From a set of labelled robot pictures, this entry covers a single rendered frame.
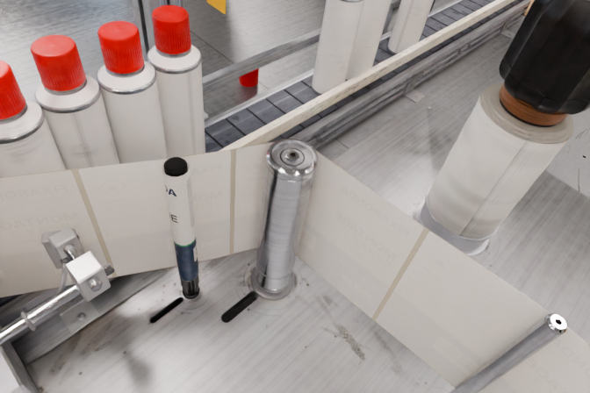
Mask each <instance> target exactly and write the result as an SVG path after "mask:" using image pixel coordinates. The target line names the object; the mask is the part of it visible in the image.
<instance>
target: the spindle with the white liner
mask: <svg viewBox="0 0 590 393"><path fill-rule="evenodd" d="M499 70H500V76H501V77H502V78H503V79H504V80H505V81H504V82H503V83H497V84H494V85H492V86H490V87H488V88H486V89H485V90H484V91H483V92H482V93H481V95H480V97H479V99H478V101H477V103H476V105H475V107H474V109H473V111H472V113H471V115H470V116H469V117H468V119H467V121H466V122H465V124H464V127H463V129H462V131H461V132H460V134H459V136H458V139H457V141H456V143H455V144H454V146H453V147H452V149H451V150H450V153H449V155H448V157H447V159H446V161H445V163H444V164H443V166H442V169H441V170H440V172H439V174H438V176H437V177H436V179H435V181H434V184H433V186H431V187H430V189H429V190H428V192H427V194H426V196H425V200H423V201H422V202H421V203H420V205H419V207H418V209H417V211H416V216H415V218H416V221H417V222H419V223H420V224H422V225H423V226H425V227H426V228H428V229H429V230H430V231H431V232H433V233H435V234H436V235H438V236H439V237H441V238H442V239H444V240H446V241H447V242H449V243H450V244H451V245H452V246H454V247H456V248H457V249H459V250H460V251H462V252H463V253H465V254H467V255H468V256H473V255H476V254H479V253H481V252H482V251H483V250H484V249H485V248H486V246H487V244H488V242H489V239H490V238H491V237H492V236H493V235H494V234H495V233H496V232H497V231H498V229H499V227H500V224H501V223H502V222H503V221H504V220H505V219H506V217H507V216H508V214H509V213H510V212H511V210H512V209H513V208H514V207H515V205H516V204H517V203H518V202H519V201H520V200H521V199H522V197H523V196H524V195H525V194H526V192H527V191H528V190H529V188H530V187H531V185H532V184H533V183H534V181H535V180H536V179H537V178H538V176H539V175H540V174H541V173H542V172H543V171H544V170H545V169H546V168H547V167H548V166H549V164H550V163H551V161H552V160H553V158H554V157H555V155H556V154H557V153H558V152H559V150H560V149H561V148H562V147H563V146H564V145H565V143H566V142H567V141H568V140H569V139H570V138H571V136H572V135H573V131H574V123H573V120H572V117H571V115H573V114H577V113H581V112H582V111H586V110H588V109H589V108H590V0H534V2H533V3H532V4H531V6H530V8H529V10H528V12H527V14H526V16H525V18H524V19H523V21H522V23H521V25H520V27H519V29H518V31H517V32H516V34H515V36H514V38H513V40H512V42H511V43H510V45H509V47H508V49H507V51H506V52H505V54H504V56H503V58H502V60H501V62H500V68H499Z"/></svg>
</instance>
